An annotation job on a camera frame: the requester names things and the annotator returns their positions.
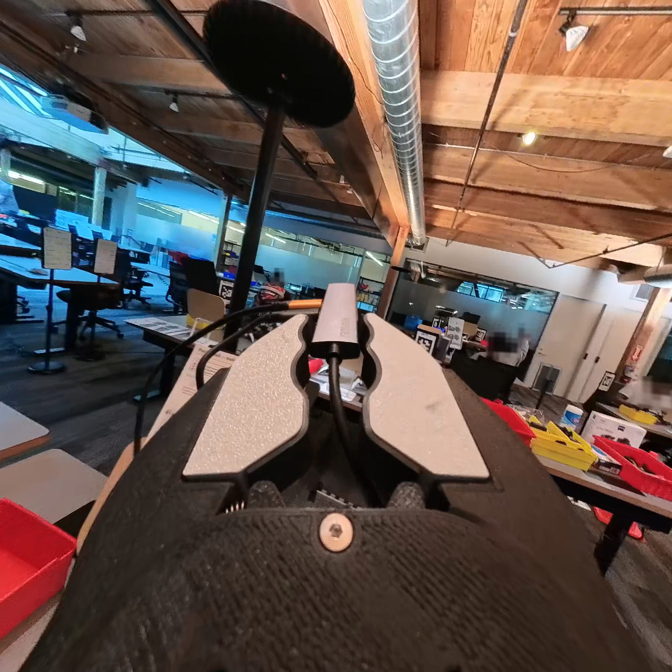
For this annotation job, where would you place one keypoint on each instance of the black pole stand with disc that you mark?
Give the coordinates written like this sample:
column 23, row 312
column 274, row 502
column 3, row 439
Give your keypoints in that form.
column 278, row 63

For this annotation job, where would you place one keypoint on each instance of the white cardboard box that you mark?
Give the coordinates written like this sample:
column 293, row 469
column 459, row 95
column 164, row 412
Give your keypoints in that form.
column 614, row 428

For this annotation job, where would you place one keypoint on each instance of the white wipes canister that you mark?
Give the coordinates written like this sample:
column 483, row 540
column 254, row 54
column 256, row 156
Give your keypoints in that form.
column 571, row 419

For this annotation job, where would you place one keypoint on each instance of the red plastic bin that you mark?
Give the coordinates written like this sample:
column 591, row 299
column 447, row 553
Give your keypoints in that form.
column 638, row 470
column 512, row 420
column 31, row 567

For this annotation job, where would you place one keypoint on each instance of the white track spotlight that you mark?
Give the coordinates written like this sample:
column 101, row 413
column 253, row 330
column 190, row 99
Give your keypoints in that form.
column 77, row 31
column 575, row 34

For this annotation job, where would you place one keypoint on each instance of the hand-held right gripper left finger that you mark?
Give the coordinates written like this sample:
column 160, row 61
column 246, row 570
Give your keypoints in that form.
column 246, row 404

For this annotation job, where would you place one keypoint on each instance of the white door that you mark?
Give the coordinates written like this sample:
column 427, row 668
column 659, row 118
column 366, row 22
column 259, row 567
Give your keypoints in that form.
column 572, row 341

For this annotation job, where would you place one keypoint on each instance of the yellow plastic bin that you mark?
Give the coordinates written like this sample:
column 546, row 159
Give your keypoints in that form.
column 638, row 414
column 564, row 446

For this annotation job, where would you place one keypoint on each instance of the tan chair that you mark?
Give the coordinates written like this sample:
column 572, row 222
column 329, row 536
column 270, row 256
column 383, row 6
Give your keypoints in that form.
column 204, row 309

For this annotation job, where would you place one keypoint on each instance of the white sign on floor stand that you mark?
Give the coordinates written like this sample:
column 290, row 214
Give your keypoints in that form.
column 56, row 249
column 105, row 257

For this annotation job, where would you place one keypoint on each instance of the silver ventilation duct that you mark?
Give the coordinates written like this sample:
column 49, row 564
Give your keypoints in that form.
column 399, row 105

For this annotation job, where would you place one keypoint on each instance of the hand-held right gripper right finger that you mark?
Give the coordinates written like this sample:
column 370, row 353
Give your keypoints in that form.
column 420, row 409

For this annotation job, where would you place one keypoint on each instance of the grey table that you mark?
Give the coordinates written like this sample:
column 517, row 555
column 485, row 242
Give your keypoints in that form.
column 21, row 428

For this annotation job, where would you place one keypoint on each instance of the table with bins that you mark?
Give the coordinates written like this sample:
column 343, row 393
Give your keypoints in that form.
column 588, row 485

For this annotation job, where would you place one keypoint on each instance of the round ceiling bulb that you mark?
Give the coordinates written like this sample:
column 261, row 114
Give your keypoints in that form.
column 528, row 138

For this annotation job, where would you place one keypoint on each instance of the grey USB hub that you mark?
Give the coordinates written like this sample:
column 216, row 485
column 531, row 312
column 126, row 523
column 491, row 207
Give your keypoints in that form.
column 338, row 315

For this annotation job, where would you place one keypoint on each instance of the black office chair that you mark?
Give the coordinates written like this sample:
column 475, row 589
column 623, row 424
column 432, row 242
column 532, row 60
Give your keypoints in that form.
column 110, row 299

